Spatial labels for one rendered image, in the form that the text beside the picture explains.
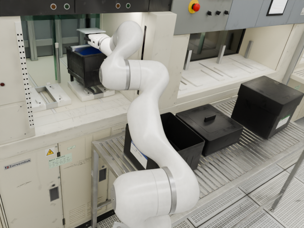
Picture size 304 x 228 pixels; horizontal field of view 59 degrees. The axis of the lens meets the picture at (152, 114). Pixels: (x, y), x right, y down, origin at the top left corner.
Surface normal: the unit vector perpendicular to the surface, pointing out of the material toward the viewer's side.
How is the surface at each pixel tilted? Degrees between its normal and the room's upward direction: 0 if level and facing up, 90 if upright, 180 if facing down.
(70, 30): 90
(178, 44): 90
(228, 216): 0
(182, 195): 54
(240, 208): 0
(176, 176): 10
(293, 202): 0
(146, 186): 25
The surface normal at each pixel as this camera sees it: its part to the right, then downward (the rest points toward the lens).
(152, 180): 0.16, -0.74
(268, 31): -0.80, 0.23
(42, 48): 0.58, 0.50
